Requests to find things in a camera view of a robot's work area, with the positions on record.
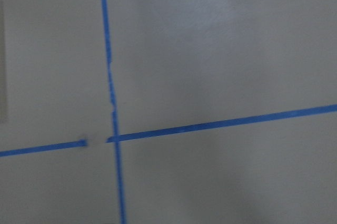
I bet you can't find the blue tape line crosswise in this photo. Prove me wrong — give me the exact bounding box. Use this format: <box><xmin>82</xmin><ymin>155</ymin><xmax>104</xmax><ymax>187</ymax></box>
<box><xmin>1</xmin><ymin>104</ymin><xmax>336</xmax><ymax>158</ymax></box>

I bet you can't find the blue tape line lengthwise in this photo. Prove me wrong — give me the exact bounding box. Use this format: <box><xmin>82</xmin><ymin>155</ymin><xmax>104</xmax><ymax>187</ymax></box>
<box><xmin>101</xmin><ymin>0</ymin><xmax>127</xmax><ymax>224</ymax></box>

